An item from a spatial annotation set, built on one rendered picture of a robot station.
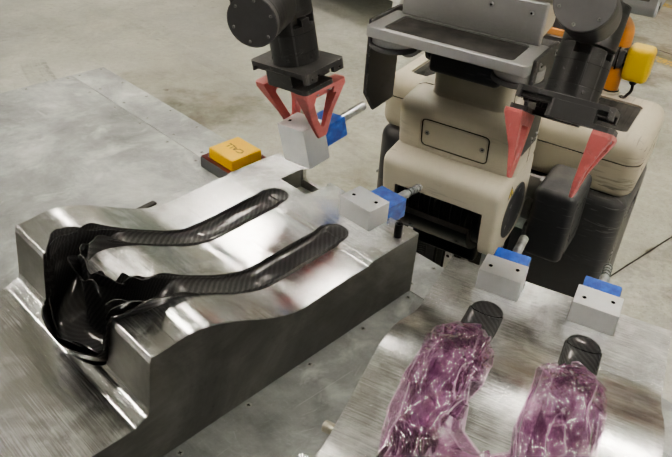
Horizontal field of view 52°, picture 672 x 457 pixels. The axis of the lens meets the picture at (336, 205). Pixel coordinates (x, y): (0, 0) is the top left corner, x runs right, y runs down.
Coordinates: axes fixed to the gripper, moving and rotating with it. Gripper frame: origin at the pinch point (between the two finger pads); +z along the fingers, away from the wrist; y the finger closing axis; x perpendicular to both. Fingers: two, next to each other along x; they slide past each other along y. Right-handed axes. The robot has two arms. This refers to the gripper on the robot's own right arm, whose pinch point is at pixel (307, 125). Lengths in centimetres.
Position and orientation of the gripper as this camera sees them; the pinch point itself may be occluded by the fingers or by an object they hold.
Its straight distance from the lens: 89.3
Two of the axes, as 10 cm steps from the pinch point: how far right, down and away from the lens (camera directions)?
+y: 7.0, 3.2, -6.4
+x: 7.0, -4.6, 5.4
